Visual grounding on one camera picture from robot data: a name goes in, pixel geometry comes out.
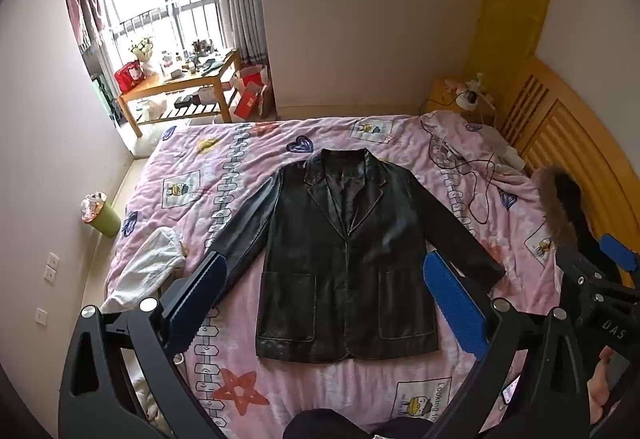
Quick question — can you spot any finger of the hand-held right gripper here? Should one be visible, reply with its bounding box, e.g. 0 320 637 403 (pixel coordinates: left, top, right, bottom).
555 245 610 305
597 233 640 281

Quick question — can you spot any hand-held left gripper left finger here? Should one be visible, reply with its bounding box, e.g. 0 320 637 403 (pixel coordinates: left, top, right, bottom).
58 249 228 439

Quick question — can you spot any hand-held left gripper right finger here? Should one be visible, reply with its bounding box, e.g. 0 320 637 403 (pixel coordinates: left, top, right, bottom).
422 250 593 439

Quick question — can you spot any black leather jacket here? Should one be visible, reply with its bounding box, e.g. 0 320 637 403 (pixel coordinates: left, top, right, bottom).
205 148 507 364

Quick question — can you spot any person's right hand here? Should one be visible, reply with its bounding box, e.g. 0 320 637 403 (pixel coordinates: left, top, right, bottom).
587 346 640 427

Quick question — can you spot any white towel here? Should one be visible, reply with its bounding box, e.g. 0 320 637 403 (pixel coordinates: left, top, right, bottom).
100 226 186 315

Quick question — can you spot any dark fur-trimmed coat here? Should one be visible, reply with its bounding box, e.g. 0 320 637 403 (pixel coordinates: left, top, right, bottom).
530 164 631 280

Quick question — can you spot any smartphone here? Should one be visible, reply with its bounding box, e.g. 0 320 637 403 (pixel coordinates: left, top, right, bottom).
500 376 521 405

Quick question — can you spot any green trash bin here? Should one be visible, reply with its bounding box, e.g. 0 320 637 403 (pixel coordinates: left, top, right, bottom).
81 192 122 237

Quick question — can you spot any wooden slatted headboard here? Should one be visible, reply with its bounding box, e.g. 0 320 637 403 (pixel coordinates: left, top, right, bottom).
495 56 640 280

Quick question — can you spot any pink printed blanket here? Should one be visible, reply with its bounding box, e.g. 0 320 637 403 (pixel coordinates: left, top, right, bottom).
102 112 591 439

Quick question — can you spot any white plastic bag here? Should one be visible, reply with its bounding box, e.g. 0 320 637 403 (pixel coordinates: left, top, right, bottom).
137 99 169 123

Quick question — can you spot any white desk lamp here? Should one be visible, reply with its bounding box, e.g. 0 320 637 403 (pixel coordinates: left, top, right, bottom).
457 73 493 111

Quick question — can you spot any red flat box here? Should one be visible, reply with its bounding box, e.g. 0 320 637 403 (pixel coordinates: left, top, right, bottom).
234 82 266 122

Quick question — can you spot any wooden nightstand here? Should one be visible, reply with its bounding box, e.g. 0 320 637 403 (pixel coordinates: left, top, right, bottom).
430 76 501 130

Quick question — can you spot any wooden low table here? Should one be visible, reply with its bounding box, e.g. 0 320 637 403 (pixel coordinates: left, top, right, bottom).
117 48 243 137

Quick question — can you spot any teal suitcase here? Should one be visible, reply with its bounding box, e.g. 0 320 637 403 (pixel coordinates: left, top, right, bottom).
92 74 122 121

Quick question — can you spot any white paper shopping bag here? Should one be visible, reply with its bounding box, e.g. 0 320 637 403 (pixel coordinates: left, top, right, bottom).
230 64 271 92

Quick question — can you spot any red cartoon bag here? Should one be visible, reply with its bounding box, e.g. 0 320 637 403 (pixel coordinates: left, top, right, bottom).
114 60 147 92

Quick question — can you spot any cluster of cosmetics bottles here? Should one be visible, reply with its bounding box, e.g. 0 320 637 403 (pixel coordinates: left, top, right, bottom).
160 39 227 76

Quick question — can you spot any white flower bouquet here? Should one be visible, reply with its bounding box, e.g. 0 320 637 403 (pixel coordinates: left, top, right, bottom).
129 36 157 76

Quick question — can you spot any black cable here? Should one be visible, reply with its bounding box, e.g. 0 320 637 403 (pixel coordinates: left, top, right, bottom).
422 112 506 225

